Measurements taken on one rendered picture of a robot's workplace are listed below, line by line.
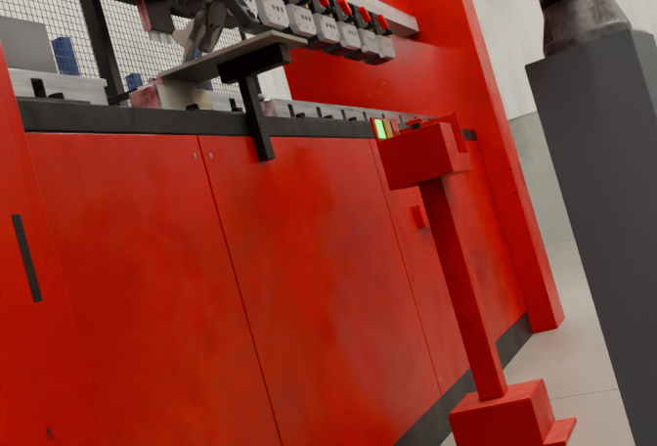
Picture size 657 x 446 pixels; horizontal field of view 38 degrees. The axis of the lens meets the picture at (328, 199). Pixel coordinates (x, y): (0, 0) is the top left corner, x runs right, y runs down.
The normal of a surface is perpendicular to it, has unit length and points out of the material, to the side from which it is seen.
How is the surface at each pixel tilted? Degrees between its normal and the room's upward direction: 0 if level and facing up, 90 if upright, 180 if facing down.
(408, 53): 90
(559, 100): 90
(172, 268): 90
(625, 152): 90
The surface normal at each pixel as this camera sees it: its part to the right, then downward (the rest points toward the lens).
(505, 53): -0.64, 0.14
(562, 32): -0.75, -0.14
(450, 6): -0.36, 0.05
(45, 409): 0.89, -0.27
